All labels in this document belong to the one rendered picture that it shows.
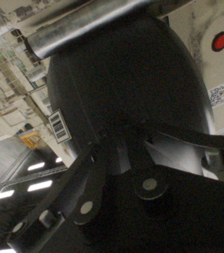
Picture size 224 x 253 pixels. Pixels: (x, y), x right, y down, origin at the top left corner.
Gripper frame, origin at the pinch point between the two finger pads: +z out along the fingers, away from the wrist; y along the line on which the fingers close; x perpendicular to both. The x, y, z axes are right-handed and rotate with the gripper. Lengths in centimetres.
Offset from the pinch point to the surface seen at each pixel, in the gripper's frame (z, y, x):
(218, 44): 21.7, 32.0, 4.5
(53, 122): 7.2, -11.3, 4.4
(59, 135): 6.3, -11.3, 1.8
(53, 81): 9.9, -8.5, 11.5
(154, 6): 32.5, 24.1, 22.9
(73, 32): 10.8, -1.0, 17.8
